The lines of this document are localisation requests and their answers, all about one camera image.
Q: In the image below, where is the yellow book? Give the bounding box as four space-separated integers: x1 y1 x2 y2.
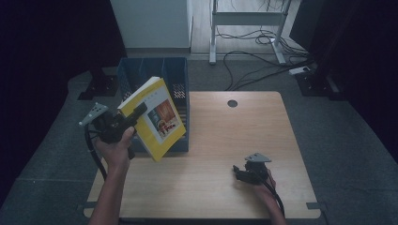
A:
116 76 188 163

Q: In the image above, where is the person's left hand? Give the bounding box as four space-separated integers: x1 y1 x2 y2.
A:
94 126 136 172

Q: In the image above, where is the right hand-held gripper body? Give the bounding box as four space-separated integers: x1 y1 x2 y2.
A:
243 152 273 186

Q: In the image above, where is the white metal desk frame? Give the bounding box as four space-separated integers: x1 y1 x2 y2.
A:
208 0 287 66

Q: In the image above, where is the white cabinet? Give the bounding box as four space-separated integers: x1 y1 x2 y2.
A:
109 0 194 53

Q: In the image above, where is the white power strip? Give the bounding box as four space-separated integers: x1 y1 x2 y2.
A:
288 66 312 76

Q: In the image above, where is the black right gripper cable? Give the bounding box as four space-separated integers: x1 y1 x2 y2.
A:
256 170 286 218

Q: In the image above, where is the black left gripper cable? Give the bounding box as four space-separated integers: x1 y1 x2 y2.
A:
83 124 109 181

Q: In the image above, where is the person's right hand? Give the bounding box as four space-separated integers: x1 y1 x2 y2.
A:
253 170 278 204

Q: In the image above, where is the black stand base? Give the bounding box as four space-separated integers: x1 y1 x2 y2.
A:
77 67 119 101
295 68 345 101

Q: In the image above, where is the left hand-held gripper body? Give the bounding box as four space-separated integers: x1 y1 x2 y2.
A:
78 101 139 160

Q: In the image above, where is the blue plastic file rack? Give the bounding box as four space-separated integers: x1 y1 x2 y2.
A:
115 56 191 154

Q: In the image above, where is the coiled black floor cable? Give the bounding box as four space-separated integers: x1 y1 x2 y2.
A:
215 27 303 53

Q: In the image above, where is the dark curtain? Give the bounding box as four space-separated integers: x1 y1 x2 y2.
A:
0 0 128 207
289 0 398 165

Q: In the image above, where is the grey tape strip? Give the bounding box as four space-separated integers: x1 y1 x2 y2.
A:
76 201 99 213
305 202 329 212

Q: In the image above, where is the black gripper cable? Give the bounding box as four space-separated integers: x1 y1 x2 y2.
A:
256 170 286 218
83 124 109 181

